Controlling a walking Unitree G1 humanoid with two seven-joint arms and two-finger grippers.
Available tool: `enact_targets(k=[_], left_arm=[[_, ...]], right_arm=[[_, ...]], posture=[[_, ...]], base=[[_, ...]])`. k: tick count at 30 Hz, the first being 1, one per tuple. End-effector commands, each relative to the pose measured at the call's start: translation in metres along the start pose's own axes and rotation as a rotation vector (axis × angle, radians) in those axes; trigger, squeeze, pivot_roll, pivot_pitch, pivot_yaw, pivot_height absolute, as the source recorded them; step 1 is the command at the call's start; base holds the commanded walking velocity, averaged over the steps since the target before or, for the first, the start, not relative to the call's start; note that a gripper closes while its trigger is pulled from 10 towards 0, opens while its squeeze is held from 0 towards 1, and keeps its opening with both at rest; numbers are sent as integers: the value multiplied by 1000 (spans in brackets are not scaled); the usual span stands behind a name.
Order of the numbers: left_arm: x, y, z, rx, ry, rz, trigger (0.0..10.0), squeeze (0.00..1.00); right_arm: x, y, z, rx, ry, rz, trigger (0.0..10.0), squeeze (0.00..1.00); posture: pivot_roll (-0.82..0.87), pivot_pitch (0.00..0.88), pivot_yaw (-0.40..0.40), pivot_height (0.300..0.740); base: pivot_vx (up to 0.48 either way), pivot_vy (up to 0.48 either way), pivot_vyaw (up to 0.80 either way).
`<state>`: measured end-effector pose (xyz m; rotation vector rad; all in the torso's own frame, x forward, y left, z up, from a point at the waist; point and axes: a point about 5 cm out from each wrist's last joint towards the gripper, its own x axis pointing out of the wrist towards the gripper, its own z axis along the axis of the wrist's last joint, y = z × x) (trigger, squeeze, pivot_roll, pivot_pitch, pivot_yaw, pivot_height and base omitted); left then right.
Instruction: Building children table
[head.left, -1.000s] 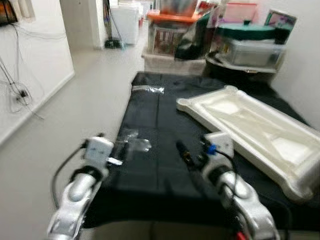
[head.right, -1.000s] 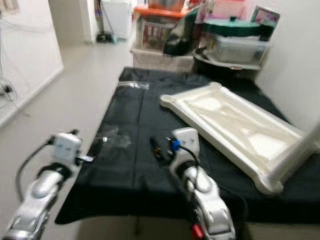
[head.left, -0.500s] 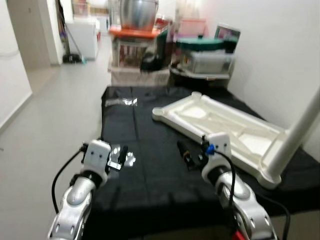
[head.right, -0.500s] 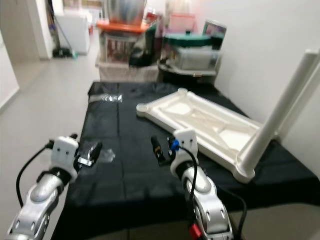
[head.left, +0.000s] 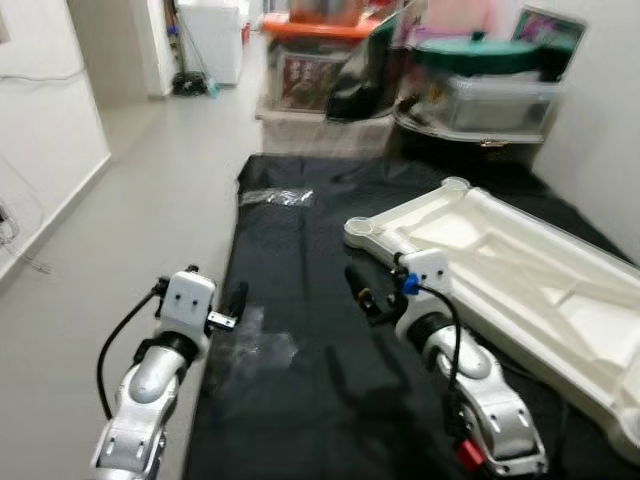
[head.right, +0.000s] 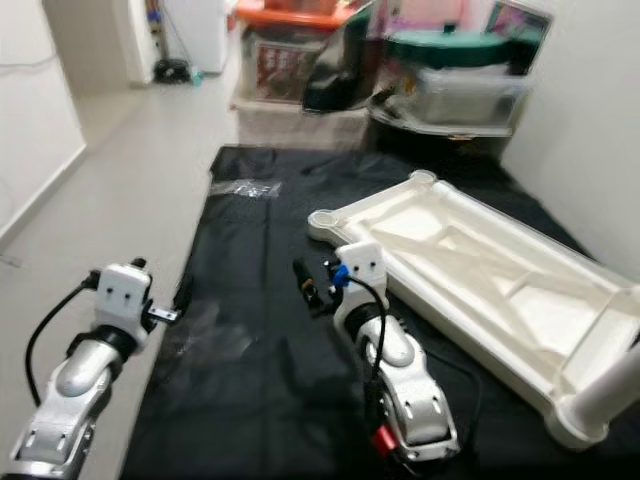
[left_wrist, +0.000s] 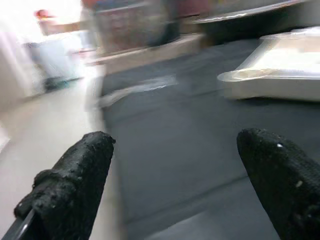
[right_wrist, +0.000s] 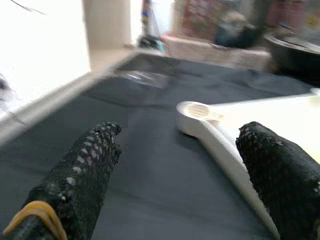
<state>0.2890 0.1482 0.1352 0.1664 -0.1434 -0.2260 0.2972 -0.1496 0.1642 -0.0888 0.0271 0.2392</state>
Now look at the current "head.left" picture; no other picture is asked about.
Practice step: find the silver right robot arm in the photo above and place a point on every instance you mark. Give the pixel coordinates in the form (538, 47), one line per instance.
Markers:
(490, 400)

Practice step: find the clear tape cross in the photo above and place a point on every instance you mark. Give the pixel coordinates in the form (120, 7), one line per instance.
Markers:
(255, 350)

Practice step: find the clear tape strip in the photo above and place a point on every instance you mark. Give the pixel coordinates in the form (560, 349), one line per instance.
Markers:
(275, 197)

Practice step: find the black tablecloth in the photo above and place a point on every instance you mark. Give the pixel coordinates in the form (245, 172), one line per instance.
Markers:
(320, 420)

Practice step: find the black wok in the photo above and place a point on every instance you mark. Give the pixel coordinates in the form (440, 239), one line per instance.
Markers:
(420, 135)

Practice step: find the white plastic table top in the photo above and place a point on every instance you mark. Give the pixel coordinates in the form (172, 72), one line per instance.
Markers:
(560, 330)

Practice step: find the shiny black bag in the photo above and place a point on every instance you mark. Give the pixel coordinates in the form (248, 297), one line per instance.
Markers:
(370, 80)

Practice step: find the orange-lidded storage box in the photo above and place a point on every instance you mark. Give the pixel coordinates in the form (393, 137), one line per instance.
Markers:
(305, 70)

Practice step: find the clear plastic storage container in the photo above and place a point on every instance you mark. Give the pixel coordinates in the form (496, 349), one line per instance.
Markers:
(500, 105)

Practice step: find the green pot lid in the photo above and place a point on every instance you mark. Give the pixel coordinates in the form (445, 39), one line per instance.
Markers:
(480, 55)

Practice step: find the white chest freezer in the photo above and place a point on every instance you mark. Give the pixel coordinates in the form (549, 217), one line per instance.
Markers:
(215, 40)

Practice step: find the translucent pink plastic container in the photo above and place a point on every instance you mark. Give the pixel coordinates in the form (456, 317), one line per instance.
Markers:
(460, 15)

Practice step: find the framed picture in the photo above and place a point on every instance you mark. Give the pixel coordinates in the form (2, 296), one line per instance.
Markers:
(550, 30)

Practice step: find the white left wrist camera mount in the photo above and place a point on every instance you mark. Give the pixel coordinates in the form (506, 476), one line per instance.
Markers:
(188, 300)

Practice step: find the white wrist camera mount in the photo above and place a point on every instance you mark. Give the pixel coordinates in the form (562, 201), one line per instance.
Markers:
(428, 270)
(188, 300)

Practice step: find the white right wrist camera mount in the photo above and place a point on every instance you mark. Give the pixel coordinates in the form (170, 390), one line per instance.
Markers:
(428, 270)

